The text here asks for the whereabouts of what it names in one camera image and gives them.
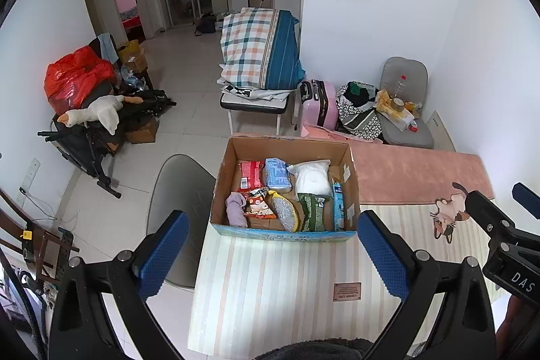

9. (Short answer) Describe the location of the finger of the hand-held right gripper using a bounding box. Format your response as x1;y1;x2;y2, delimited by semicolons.
464;190;521;245
512;182;540;214

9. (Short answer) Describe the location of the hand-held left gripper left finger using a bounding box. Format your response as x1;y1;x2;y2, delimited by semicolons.
50;210;189;360

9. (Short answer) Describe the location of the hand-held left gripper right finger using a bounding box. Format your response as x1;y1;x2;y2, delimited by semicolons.
358;210;496;360

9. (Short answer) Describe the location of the blue white tube packet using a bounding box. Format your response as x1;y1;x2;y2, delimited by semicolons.
332;181;346;231

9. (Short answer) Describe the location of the green packet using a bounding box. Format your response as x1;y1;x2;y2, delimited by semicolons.
297;192;329;232

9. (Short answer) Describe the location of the purple sock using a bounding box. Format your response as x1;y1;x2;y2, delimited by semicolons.
225;192;249;229

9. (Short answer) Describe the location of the white plastic bag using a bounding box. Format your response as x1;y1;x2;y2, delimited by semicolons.
289;160;332;196

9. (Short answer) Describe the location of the orange snack packet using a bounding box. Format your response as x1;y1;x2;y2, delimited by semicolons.
245;188;277;218

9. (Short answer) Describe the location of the yellow mesh scrubber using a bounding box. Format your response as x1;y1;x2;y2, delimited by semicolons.
267;190;302;233

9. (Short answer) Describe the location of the red snack packet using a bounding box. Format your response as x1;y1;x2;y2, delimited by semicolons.
237;160;266;191

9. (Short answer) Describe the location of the blue tissue pack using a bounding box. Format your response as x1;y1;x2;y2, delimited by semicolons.
264;158;293;192

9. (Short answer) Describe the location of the person's right forearm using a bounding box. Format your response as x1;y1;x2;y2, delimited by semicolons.
495;295;524;360

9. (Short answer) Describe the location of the grey shell chair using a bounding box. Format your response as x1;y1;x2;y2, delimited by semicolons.
146;154;217;289

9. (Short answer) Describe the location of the white leaning board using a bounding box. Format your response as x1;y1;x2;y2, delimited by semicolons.
426;110;456;152

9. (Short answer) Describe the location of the black perforated bar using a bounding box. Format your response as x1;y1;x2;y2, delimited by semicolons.
55;227;74;285

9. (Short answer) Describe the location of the dark fleece clothing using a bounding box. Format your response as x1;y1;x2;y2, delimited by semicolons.
253;338;374;360

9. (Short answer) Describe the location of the white flat box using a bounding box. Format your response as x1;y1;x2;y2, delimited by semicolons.
382;107;416;131

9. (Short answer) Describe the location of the wooden chair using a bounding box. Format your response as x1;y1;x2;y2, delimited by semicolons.
0;187;81;280

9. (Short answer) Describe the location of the brown cardboard box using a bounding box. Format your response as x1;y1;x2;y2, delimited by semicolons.
126;116;160;145

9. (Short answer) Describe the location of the black folded stroller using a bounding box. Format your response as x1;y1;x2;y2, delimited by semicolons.
37;88;177;199

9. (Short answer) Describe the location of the black white patterned bag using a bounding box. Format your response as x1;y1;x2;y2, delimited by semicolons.
336;81;382;141

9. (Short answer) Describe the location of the yellow cloth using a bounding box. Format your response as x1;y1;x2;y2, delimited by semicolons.
375;89;395;114

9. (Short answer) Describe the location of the white goose plush toy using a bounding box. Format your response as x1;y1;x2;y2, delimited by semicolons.
57;94;144;135

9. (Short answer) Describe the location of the grey padded chair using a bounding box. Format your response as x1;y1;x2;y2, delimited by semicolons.
377;57;435;150

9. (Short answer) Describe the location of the pink suitcase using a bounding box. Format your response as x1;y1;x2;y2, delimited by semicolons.
299;79;338;129

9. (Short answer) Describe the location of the black bench with white legs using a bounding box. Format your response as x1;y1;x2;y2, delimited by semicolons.
219;88;296;135

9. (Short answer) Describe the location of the white folded sheet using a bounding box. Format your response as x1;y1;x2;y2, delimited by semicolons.
217;79;292;101

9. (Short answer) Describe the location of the red plastic bag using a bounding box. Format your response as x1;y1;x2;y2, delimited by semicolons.
44;46;116;112

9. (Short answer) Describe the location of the yellow bag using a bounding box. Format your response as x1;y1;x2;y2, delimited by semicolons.
118;39;148;72

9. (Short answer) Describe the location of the blue towel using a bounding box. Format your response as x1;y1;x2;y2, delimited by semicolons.
98;33;119;63

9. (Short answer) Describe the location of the plaid quilt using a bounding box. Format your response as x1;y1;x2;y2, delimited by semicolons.
218;7;306;91

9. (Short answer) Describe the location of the black floor bag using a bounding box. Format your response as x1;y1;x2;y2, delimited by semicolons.
194;13;217;35

